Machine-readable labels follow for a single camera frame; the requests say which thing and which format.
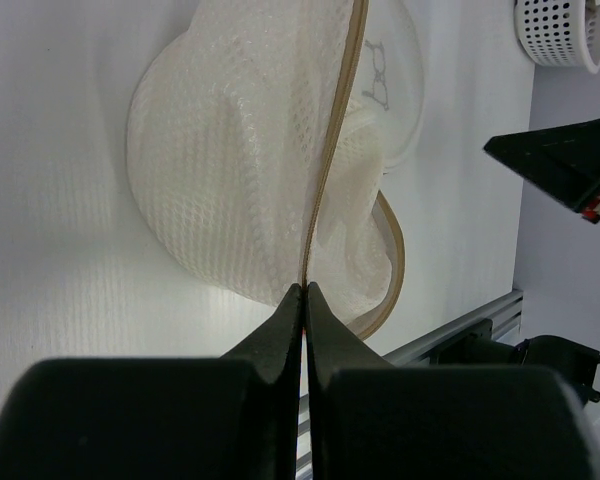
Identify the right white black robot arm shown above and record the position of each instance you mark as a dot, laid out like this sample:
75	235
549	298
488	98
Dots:
576	363

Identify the white plastic basket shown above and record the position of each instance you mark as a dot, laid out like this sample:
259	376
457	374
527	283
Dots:
560	33

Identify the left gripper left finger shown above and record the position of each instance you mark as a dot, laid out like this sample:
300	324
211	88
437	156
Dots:
231	417

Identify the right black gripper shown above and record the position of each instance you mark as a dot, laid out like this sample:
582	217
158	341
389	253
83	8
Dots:
563	162

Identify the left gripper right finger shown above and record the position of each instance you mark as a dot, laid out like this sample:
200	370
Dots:
372	420

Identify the aluminium mounting rail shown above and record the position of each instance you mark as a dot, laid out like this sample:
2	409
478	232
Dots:
505	314

